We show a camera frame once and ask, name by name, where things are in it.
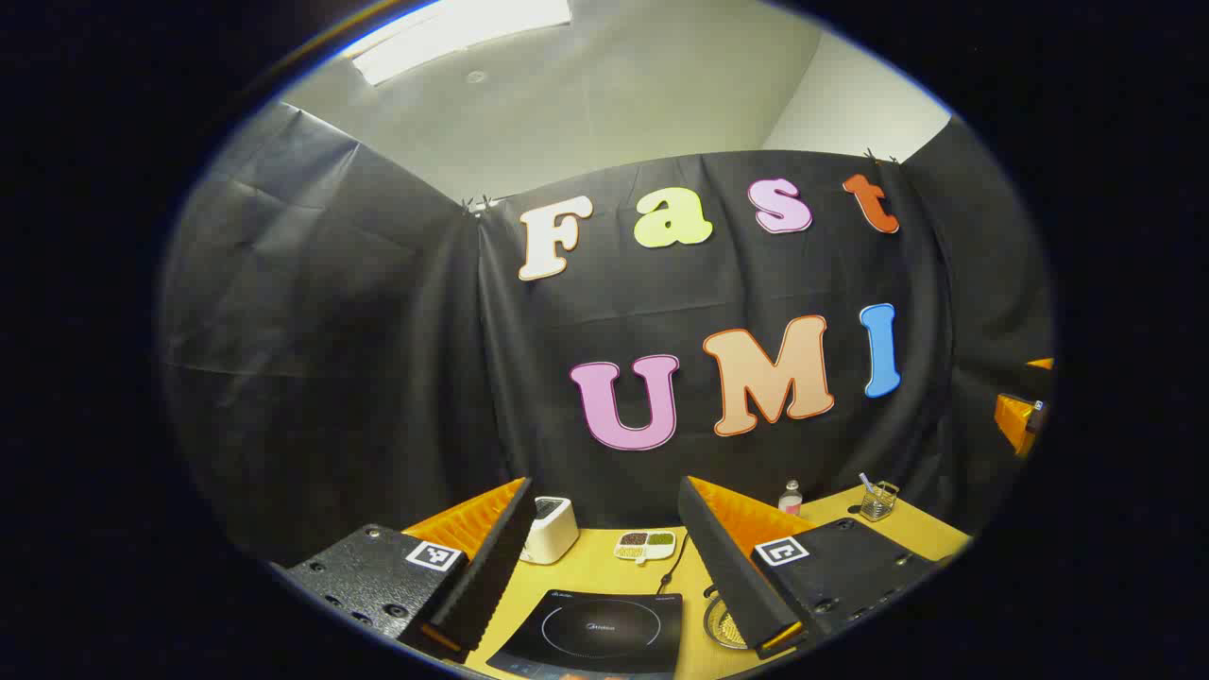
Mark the white toaster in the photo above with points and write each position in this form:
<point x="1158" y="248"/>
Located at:
<point x="553" y="534"/>

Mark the white divided dish with beans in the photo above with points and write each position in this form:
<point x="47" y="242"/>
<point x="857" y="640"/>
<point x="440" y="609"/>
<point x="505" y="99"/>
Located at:
<point x="645" y="546"/>

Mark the small clear bottle pink label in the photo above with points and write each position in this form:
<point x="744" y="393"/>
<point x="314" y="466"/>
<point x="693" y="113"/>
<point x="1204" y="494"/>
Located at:
<point x="791" y="501"/>

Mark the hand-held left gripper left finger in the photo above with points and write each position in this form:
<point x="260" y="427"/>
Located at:
<point x="491" y="576"/>

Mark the black cloth clip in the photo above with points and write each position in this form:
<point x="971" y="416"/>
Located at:
<point x="477" y="204"/>
<point x="880" y="156"/>

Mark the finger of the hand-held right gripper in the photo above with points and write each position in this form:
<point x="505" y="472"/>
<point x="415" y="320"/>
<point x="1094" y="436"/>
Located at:
<point x="1015" y="420"/>
<point x="1042" y="364"/>

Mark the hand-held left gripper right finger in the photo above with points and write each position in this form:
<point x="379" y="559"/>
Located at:
<point x="723" y="567"/>

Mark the black induction cooktop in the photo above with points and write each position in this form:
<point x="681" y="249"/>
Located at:
<point x="604" y="628"/>

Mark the stainless steel pot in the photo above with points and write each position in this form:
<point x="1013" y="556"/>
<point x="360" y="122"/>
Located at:
<point x="723" y="628"/>

